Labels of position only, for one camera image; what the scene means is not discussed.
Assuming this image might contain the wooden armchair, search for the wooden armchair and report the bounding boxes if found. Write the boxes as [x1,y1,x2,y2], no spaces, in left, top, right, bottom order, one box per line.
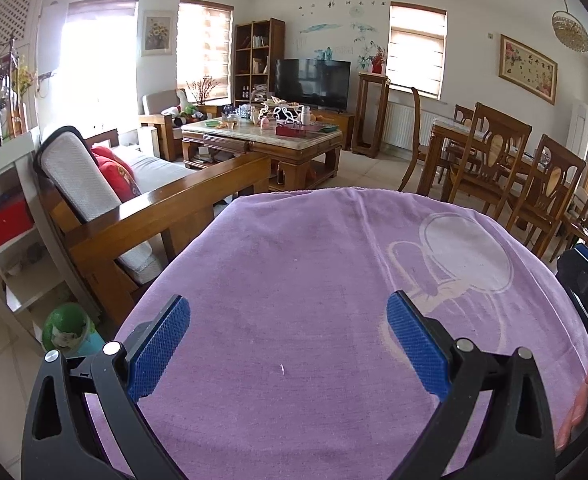
[138,89,191,162]

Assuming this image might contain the round chandelier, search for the round chandelier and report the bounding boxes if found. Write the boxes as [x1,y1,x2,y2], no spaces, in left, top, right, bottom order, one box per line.
[551,0,588,54]

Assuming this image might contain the white radiator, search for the white radiator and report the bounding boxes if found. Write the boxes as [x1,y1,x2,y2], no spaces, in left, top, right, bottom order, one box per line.
[384,101,437,152]

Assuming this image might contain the flat screen television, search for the flat screen television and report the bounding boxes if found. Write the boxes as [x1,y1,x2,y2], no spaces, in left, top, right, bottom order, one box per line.
[274,58,352,112]

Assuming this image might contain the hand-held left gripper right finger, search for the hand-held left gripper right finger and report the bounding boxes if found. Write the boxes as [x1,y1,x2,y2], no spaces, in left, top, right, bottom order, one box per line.
[386,290,557,480]

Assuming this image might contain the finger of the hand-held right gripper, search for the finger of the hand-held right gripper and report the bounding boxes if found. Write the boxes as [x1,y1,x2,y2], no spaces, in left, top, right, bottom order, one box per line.
[555,242,588,356]

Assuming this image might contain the yellow artificial flowers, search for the yellow artificial flowers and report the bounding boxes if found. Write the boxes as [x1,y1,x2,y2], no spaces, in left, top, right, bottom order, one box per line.
[11,55,38,137]

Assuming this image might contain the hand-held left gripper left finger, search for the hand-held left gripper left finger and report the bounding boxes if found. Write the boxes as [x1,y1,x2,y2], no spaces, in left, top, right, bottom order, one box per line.
[21,295,192,480]

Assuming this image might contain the red storage box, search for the red storage box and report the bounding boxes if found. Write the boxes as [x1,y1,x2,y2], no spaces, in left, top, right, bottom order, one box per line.
[0,195,35,252]

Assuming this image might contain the white standing air conditioner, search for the white standing air conditioner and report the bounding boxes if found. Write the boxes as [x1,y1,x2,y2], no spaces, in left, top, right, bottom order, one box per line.
[570,102,588,162]

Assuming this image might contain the person's right hand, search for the person's right hand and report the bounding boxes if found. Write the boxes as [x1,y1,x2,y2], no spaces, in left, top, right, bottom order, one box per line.
[555,349,588,452]

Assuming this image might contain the small green lidded bin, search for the small green lidded bin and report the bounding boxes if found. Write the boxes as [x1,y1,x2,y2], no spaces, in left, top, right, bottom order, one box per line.
[42,302,105,359]

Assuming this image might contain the green and white plush toy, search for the green and white plush toy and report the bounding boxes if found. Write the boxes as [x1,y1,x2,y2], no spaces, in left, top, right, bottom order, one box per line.
[161,101,201,127]

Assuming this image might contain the purple cloth with white print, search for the purple cloth with white print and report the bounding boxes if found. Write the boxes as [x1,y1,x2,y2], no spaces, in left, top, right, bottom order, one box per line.
[86,186,588,480]

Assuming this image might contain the wooden television stand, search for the wooden television stand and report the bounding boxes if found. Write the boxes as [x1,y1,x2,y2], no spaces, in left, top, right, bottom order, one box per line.
[314,110,355,152]

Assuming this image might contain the window with striped blind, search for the window with striped blind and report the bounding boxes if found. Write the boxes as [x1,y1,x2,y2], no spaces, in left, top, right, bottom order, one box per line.
[176,0,235,106]
[61,0,139,132]
[389,1,447,102]

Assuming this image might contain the tall wooden plant stand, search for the tall wooden plant stand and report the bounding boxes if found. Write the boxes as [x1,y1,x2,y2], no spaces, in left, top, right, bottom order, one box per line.
[351,71,391,159]

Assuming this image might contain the red cushion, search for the red cushion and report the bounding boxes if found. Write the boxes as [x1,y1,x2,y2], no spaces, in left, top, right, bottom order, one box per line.
[91,146,134,181]
[96,156,143,204]

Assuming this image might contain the framed floral picture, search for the framed floral picture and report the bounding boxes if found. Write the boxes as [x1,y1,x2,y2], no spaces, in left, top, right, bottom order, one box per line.
[499,34,559,106]

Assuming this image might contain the wooden bookshelf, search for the wooden bookshelf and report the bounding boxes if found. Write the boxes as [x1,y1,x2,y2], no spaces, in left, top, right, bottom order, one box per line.
[233,18,285,106]

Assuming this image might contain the wooden coffee table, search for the wooden coffee table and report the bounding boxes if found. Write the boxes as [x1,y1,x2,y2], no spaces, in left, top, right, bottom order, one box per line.
[181,115,343,192]

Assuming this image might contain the vase with dried branches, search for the vase with dried branches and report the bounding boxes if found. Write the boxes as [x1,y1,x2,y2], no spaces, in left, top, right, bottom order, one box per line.
[186,75,221,107]

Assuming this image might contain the wooden dining table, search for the wooden dining table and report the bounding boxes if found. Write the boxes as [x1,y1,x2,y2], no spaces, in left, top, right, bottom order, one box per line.
[416,117,542,202]

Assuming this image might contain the red potted plant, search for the red potted plant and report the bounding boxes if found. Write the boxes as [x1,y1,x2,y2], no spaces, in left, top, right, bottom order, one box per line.
[359,45,387,75]

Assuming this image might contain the white shelf unit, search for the white shelf unit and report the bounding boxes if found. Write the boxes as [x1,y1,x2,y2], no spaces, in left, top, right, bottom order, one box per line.
[0,127,99,357]

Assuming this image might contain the framed sunflower picture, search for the framed sunflower picture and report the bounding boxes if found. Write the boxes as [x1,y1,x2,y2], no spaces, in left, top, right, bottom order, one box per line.
[140,10,175,57]

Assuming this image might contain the wooden sofa with white cushions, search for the wooden sofa with white cushions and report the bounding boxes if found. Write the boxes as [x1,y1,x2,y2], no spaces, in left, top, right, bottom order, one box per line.
[32,126,275,329]

